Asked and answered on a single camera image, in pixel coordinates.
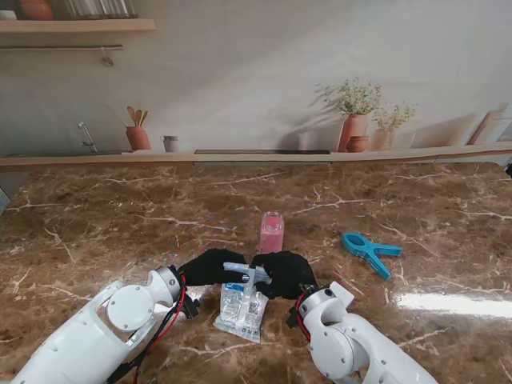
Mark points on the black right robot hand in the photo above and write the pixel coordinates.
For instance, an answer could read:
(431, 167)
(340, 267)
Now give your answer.
(292, 276)

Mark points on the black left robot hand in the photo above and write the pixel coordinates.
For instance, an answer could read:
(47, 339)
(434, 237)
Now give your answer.
(204, 268)

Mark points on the clear bottle with pink seasoning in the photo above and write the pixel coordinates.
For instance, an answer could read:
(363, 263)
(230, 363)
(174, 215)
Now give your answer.
(272, 240)

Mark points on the white and blue salt bag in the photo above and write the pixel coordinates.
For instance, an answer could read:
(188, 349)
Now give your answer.
(240, 312)

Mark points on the blue plastic bag clip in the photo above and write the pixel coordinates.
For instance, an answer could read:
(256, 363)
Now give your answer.
(368, 252)

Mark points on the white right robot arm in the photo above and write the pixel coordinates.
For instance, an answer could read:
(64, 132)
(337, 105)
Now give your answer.
(340, 344)

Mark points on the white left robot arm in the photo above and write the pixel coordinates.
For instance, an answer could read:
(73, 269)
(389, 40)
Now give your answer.
(80, 344)

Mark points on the grey mug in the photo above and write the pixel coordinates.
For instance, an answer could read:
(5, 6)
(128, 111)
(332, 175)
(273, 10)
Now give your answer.
(171, 144)

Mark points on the terracotta utensil pot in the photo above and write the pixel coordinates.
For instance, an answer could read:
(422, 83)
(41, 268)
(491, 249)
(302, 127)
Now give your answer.
(138, 138)

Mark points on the small terracotta pot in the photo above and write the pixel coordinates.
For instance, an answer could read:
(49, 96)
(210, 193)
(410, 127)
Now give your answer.
(358, 144)

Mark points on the tall terracotta flower vase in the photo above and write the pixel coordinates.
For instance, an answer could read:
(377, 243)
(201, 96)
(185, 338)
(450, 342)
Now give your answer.
(354, 128)

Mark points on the wooden counter ledge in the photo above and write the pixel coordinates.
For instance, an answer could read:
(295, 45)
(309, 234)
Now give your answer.
(80, 161)

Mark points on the chrome faucet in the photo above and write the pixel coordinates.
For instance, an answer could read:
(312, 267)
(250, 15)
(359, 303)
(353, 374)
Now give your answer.
(89, 140)

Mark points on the grey panel edge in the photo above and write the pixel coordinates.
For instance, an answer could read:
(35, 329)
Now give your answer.
(3, 200)

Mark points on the dark object at table edge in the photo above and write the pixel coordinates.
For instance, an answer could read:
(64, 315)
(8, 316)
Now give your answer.
(509, 170)

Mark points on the wooden cutting boards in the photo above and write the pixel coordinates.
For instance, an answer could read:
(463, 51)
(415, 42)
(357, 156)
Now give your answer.
(486, 128)

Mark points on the row of glass jars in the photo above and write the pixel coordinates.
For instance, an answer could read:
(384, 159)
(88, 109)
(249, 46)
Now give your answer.
(100, 8)

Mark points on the terracotta jar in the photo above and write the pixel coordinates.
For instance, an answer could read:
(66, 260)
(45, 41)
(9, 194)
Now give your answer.
(36, 9)

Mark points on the white bowl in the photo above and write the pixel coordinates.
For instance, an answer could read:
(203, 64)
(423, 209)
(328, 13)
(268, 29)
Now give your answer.
(7, 15)

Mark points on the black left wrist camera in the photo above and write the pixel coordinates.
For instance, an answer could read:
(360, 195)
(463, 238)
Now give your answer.
(192, 308)

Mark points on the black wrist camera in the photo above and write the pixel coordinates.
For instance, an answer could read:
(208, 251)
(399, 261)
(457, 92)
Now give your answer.
(294, 320)
(192, 308)

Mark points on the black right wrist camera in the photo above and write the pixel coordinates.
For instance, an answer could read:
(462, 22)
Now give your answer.
(294, 320)

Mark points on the metal hanging rail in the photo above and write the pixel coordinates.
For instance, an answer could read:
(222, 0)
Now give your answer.
(60, 47)

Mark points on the wooden wall shelf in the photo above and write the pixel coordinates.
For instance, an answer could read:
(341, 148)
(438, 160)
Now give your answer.
(80, 26)

